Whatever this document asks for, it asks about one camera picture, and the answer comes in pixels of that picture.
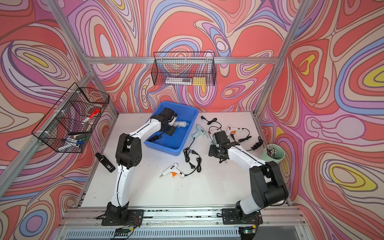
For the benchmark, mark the black stapler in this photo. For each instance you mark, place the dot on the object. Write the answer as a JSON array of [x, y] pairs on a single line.
[[105, 162]]

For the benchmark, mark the black wire basket back wall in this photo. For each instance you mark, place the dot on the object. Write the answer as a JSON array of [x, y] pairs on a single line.
[[179, 68]]

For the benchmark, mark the small white glue gun front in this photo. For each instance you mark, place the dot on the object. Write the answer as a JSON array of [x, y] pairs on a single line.
[[173, 169]]

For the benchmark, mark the black wire basket wall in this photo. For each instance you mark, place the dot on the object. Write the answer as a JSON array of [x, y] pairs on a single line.
[[179, 68], [66, 118]]

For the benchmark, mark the blue marker pen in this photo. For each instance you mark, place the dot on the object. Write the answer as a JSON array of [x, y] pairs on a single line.
[[74, 141]]

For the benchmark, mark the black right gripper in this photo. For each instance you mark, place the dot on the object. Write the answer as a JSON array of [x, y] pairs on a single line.
[[212, 152]]

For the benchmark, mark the yellow box in basket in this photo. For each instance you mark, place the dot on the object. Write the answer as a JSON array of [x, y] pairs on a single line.
[[199, 81]]

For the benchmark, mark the mint glue gun small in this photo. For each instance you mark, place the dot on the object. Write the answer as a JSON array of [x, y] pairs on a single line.
[[200, 132]]

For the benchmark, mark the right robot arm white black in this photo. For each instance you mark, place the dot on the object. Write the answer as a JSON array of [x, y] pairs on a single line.
[[266, 181]]

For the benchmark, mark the red marker pen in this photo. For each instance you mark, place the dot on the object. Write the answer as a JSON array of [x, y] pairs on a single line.
[[91, 116]]

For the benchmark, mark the large white glue gun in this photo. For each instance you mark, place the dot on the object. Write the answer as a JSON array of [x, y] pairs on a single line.
[[179, 124]]

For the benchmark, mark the mint green cup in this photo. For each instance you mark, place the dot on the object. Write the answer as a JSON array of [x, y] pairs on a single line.
[[273, 153]]

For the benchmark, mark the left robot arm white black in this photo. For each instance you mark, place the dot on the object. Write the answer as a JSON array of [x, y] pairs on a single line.
[[128, 156]]

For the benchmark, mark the blue plastic storage box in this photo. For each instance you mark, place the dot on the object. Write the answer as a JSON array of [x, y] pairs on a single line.
[[174, 144]]

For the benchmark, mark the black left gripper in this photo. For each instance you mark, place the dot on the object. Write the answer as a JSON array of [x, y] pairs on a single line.
[[171, 131]]

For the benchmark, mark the black wire basket left wall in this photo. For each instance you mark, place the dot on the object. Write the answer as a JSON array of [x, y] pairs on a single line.
[[66, 118]]

